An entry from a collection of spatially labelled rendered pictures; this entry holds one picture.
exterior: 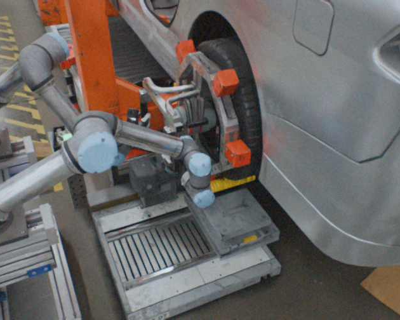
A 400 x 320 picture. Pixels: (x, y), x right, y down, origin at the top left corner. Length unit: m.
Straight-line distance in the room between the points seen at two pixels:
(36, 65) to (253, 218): 1.37
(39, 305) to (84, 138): 1.07
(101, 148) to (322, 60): 0.67
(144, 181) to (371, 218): 1.37
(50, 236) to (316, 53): 1.10
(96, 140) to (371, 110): 0.74
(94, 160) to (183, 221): 1.36
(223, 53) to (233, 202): 0.90
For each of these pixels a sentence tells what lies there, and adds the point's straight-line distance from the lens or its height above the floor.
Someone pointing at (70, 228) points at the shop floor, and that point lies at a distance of 2.70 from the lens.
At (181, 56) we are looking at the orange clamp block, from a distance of 2.01.
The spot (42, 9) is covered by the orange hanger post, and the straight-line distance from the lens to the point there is 4.07.
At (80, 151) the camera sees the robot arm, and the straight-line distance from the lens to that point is 1.24.
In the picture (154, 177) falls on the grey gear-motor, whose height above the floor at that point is 0.37.
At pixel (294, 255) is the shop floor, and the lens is 2.51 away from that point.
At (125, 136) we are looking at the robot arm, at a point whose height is 1.10.
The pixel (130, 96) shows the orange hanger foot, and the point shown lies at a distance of 2.32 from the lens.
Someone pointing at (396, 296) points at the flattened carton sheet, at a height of 0.01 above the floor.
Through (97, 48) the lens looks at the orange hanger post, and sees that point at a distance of 2.14.
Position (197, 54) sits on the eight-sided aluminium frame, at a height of 1.12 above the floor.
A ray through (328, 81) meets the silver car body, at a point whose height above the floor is 1.34.
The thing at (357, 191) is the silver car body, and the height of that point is 1.08.
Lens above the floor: 1.90
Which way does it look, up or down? 38 degrees down
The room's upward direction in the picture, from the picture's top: straight up
